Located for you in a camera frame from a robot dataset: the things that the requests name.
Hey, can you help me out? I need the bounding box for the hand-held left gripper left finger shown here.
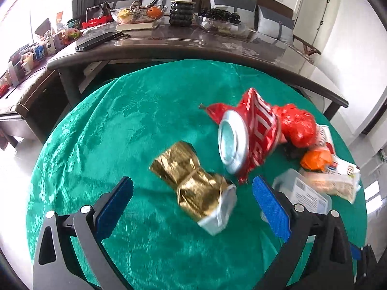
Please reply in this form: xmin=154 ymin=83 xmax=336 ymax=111
xmin=33 ymin=175 xmax=134 ymax=290

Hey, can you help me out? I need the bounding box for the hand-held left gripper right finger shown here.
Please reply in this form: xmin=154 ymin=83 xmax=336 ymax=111
xmin=252 ymin=175 xmax=354 ymax=290

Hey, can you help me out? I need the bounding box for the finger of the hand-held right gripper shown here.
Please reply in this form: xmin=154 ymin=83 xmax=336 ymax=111
xmin=349 ymin=241 xmax=363 ymax=261

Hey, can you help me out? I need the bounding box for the gold foil packet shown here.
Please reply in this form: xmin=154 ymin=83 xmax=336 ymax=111
xmin=149 ymin=140 xmax=237 ymax=237

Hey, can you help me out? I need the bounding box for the red plastic bag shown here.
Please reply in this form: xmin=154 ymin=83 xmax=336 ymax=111
xmin=199 ymin=103 xmax=318 ymax=149

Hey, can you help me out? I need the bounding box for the clear plastic box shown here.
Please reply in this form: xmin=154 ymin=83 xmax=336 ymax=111
xmin=260 ymin=168 xmax=332 ymax=222

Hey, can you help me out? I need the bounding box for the orange wrapper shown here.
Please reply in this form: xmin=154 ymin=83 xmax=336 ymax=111
xmin=300 ymin=149 xmax=333 ymax=171

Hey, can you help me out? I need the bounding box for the white and red snack packet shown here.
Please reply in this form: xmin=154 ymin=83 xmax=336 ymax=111
xmin=302 ymin=124 xmax=361 ymax=204

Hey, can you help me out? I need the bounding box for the crushed red soda can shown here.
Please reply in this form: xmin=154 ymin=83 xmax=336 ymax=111
xmin=218 ymin=88 xmax=286 ymax=185

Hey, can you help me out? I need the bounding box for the green tablecloth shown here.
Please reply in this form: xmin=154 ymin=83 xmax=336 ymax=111
xmin=26 ymin=59 xmax=368 ymax=290

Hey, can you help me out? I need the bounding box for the wooden armrest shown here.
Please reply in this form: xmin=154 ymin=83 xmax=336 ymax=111
xmin=292 ymin=35 xmax=321 ymax=56

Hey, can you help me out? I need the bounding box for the dark dining table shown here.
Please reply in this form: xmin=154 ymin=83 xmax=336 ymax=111
xmin=47 ymin=15 xmax=350 ymax=118

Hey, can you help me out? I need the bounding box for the colourful toy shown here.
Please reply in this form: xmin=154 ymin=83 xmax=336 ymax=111
xmin=62 ymin=28 xmax=82 ymax=41

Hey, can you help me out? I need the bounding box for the book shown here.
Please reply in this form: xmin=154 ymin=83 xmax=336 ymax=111
xmin=116 ymin=21 xmax=161 ymax=32

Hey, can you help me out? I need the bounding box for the grey cushion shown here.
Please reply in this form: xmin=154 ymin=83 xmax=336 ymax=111
xmin=208 ymin=0 xmax=257 ymax=17
xmin=256 ymin=5 xmax=295 ymax=44

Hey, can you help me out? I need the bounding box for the red box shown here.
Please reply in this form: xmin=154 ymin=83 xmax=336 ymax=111
xmin=82 ymin=16 xmax=111 ymax=29

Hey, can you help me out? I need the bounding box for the glass fruit bowl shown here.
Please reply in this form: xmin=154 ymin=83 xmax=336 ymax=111
xmin=109 ymin=5 xmax=168 ymax=25

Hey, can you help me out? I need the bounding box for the glass bowl of dark grapes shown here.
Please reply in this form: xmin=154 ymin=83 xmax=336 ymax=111
xmin=193 ymin=8 xmax=250 ymax=36

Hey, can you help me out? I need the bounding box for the dark handbag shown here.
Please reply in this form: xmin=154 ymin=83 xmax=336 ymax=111
xmin=86 ymin=1 xmax=111 ymax=22

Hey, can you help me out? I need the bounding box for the black bubbled plant pot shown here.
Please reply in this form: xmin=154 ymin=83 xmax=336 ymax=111
xmin=169 ymin=0 xmax=194 ymax=26

